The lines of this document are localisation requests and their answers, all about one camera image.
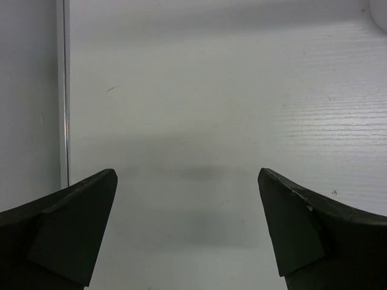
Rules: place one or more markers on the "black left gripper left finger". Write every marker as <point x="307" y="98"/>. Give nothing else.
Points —
<point x="54" y="241"/>

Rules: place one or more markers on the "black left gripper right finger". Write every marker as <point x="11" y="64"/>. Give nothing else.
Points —
<point x="320" y="243"/>

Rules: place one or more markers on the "aluminium table edge rail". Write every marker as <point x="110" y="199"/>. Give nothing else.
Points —
<point x="63" y="64"/>

